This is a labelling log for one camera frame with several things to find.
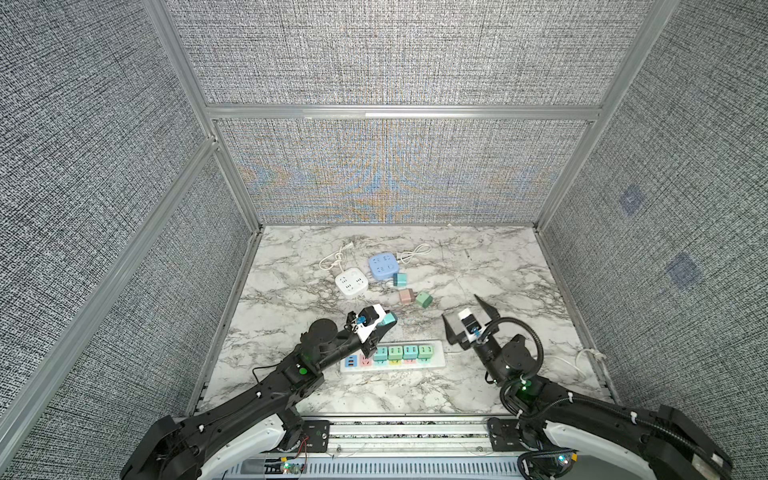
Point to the green adapter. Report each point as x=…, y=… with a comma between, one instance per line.
x=424, y=299
x=395, y=353

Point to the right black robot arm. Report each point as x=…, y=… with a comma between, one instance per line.
x=550, y=425

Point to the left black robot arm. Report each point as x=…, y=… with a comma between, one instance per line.
x=264, y=417

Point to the aluminium enclosure frame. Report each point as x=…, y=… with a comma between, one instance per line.
x=182, y=181

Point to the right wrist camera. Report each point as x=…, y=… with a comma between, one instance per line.
x=471, y=326

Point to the blue square power strip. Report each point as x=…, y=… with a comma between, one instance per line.
x=383, y=266

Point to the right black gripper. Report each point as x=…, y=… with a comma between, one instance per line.
x=464, y=344

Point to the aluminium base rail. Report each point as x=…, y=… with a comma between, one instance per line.
x=338, y=447

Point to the green adapter beside pink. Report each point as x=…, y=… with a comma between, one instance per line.
x=424, y=299

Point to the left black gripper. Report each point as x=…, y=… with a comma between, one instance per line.
x=372, y=343

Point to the pink plug adapter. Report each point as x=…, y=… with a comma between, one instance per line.
x=406, y=296

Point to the teal adapter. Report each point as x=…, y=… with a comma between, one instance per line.
x=381, y=354
x=389, y=318
x=410, y=352
x=400, y=280

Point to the green adapter lowest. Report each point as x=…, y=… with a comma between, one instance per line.
x=425, y=352

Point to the long white power strip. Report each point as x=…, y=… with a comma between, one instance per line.
x=359, y=364

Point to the white square power strip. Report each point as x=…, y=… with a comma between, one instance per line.
x=352, y=283

